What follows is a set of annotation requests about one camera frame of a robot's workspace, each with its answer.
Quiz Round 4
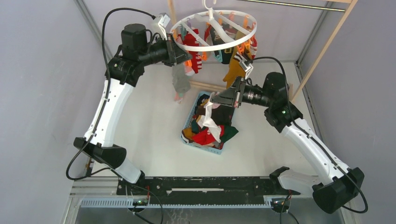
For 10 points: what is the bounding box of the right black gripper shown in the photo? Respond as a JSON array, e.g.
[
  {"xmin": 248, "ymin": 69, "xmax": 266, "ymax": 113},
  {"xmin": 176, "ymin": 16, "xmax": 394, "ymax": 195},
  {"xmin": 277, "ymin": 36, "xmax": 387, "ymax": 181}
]
[{"xmin": 211, "ymin": 76, "xmax": 273, "ymax": 108}]

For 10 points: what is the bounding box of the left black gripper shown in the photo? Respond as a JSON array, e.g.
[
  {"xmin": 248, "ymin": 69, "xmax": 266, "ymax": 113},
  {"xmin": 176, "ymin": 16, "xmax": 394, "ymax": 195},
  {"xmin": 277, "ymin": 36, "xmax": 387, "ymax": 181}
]
[{"xmin": 138, "ymin": 33, "xmax": 191, "ymax": 67}]

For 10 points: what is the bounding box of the grey beige striped sock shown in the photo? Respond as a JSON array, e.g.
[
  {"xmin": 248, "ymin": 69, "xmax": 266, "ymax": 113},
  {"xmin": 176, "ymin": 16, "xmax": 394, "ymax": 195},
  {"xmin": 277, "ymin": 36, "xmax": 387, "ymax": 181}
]
[{"xmin": 172, "ymin": 64, "xmax": 191, "ymax": 94}]

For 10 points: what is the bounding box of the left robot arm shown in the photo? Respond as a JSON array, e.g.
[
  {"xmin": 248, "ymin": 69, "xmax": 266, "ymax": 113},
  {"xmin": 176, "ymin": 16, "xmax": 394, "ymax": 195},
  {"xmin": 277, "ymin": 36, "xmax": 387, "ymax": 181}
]
[{"xmin": 73, "ymin": 23, "xmax": 192, "ymax": 195}]

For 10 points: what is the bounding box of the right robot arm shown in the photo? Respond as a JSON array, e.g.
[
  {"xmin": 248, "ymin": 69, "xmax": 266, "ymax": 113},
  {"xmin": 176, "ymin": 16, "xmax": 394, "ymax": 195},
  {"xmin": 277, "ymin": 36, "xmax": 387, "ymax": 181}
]
[{"xmin": 211, "ymin": 72, "xmax": 364, "ymax": 214}]

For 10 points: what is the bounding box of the white round clip hanger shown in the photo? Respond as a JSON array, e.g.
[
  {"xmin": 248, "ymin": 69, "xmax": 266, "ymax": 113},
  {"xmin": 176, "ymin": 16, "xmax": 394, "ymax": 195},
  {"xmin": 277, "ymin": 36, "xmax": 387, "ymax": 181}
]
[{"xmin": 170, "ymin": 0, "xmax": 257, "ymax": 52}]

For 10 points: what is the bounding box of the dark brown sock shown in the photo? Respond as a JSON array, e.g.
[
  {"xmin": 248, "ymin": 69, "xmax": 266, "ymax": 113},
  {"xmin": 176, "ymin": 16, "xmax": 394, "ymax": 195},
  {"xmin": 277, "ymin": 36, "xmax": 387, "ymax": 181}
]
[{"xmin": 195, "ymin": 105, "xmax": 234, "ymax": 127}]

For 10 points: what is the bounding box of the red white hanging sock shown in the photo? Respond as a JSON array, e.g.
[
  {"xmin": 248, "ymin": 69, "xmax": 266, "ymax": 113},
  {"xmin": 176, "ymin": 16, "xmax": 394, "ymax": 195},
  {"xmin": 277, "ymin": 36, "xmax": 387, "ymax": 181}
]
[{"xmin": 182, "ymin": 28, "xmax": 206, "ymax": 77}]

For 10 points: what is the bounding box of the mustard striped sock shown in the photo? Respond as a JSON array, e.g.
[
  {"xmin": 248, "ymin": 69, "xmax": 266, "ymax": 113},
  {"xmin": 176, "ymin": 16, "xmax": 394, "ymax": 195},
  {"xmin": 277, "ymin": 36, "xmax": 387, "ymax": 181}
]
[{"xmin": 223, "ymin": 50, "xmax": 246, "ymax": 88}]

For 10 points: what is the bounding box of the dark green sock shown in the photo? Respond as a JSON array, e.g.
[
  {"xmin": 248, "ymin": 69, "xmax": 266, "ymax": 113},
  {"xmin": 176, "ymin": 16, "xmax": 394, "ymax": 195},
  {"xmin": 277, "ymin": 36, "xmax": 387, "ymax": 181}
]
[{"xmin": 220, "ymin": 125, "xmax": 239, "ymax": 143}]

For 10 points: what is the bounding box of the blue plastic laundry basket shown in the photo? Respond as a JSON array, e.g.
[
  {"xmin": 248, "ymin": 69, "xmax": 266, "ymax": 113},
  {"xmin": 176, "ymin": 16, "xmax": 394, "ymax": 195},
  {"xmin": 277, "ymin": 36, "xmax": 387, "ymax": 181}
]
[{"xmin": 181, "ymin": 91, "xmax": 226, "ymax": 154}]

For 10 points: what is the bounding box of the black patterned hanging sock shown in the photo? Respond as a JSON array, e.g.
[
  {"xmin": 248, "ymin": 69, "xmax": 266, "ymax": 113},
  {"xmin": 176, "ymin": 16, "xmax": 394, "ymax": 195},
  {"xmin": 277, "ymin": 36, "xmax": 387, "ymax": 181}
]
[{"xmin": 207, "ymin": 24, "xmax": 238, "ymax": 64}]

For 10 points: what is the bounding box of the pink patterned hanging sock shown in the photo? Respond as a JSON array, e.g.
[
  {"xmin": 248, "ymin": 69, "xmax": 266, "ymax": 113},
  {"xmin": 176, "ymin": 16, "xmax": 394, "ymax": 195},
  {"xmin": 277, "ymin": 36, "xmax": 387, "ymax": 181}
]
[{"xmin": 174, "ymin": 92, "xmax": 185, "ymax": 104}]

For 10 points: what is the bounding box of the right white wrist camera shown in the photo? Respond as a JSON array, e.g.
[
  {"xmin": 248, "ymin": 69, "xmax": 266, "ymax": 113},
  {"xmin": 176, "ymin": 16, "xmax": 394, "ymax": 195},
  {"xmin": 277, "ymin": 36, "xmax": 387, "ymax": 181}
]
[{"xmin": 239, "ymin": 60, "xmax": 254, "ymax": 79}]

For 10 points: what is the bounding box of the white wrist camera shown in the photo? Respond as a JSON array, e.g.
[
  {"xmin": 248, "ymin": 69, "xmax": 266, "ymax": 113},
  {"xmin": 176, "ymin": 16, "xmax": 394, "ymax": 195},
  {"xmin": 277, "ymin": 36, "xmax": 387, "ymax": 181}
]
[
  {"xmin": 239, "ymin": 60, "xmax": 254, "ymax": 79},
  {"xmin": 151, "ymin": 13, "xmax": 170, "ymax": 40}
]

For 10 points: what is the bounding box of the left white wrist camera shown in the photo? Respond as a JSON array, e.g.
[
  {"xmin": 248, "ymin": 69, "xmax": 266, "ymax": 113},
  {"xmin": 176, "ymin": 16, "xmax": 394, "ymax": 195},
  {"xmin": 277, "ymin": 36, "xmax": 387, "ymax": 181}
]
[{"xmin": 151, "ymin": 13, "xmax": 170, "ymax": 40}]

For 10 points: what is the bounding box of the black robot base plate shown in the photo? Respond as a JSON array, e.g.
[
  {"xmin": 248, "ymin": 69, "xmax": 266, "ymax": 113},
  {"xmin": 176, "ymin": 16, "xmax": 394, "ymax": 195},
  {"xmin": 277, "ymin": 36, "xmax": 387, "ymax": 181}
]
[{"xmin": 116, "ymin": 176, "xmax": 290, "ymax": 206}]

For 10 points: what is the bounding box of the wooden drying rack frame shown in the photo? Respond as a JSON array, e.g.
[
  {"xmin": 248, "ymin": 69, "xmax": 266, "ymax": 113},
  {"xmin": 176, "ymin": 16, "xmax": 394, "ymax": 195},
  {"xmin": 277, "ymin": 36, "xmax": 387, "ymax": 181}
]
[{"xmin": 170, "ymin": 0, "xmax": 358, "ymax": 102}]

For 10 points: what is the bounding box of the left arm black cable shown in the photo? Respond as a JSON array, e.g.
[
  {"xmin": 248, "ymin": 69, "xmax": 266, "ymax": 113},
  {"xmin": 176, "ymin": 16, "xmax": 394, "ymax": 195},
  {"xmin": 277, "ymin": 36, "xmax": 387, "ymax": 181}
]
[{"xmin": 65, "ymin": 7, "xmax": 157, "ymax": 181}]

